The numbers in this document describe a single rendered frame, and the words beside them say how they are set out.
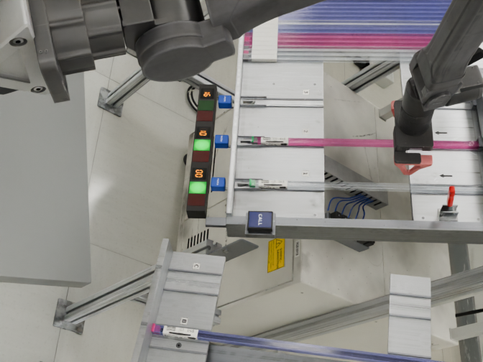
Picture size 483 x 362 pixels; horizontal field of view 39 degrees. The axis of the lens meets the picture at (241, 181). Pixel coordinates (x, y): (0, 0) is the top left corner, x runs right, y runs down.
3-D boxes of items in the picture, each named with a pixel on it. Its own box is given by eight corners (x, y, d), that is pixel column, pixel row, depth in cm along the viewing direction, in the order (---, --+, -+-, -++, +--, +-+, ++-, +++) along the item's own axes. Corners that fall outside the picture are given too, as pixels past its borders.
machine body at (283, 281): (154, 334, 204) (300, 281, 163) (177, 141, 240) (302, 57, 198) (306, 379, 239) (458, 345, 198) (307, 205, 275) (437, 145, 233)
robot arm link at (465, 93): (415, 49, 108) (433, 98, 106) (484, 33, 109) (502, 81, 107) (399, 80, 120) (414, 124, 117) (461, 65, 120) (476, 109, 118)
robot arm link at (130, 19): (95, -20, 67) (106, 29, 65) (197, -37, 68) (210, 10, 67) (105, 27, 75) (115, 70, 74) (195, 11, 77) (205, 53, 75)
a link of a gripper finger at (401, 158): (423, 152, 131) (432, 124, 123) (426, 184, 127) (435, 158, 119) (387, 151, 132) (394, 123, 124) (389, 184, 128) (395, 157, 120)
